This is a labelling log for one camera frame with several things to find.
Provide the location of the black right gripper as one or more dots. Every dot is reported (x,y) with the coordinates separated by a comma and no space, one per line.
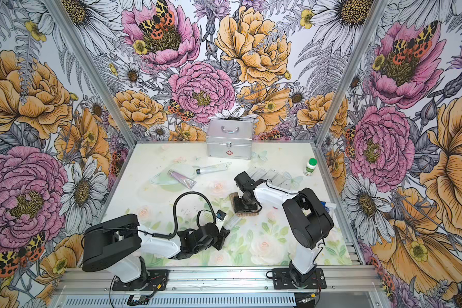
(254,208)

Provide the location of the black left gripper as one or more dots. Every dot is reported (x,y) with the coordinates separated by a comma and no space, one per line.
(220,239)

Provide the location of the blue white packet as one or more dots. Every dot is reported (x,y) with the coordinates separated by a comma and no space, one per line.
(329,206)

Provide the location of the purple metallic tube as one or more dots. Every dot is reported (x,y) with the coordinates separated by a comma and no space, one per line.
(185,181)

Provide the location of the left aluminium corner post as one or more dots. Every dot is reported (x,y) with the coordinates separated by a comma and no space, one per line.
(65,25)

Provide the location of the white tube black cap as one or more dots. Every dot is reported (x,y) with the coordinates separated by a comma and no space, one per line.
(262,174)

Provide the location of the brown striped towel cloth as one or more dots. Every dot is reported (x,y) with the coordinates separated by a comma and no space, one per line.
(245,205)

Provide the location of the right aluminium corner post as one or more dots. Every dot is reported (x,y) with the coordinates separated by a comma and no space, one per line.
(369,30)

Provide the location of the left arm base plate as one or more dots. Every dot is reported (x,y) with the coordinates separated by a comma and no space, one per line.
(151,280)

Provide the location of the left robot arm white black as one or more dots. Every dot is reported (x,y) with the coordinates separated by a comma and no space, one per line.
(112,245)

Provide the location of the white tube purple cap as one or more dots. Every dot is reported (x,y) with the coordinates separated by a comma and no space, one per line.
(252,171)
(271,174)

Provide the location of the white slotted cable duct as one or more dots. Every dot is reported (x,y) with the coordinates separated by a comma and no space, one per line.
(183,300)

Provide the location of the aluminium front rail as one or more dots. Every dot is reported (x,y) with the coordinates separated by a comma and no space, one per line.
(248,279)

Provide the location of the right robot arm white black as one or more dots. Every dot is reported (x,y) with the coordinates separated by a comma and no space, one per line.
(309,221)

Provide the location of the silver aluminium first aid case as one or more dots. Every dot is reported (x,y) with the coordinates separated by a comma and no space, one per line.
(230,139)

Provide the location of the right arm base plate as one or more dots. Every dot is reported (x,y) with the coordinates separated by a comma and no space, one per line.
(292,279)

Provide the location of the white tube teal cap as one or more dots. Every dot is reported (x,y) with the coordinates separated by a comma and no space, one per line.
(213,168)

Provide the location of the aluminium corner post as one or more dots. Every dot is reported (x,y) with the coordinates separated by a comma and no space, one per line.
(65,25)
(369,30)

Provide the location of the white tube dark blue cap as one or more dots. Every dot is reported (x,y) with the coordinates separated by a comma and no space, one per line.
(279,180)

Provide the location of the white bottle green cap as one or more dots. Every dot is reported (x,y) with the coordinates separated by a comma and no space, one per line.
(310,167)

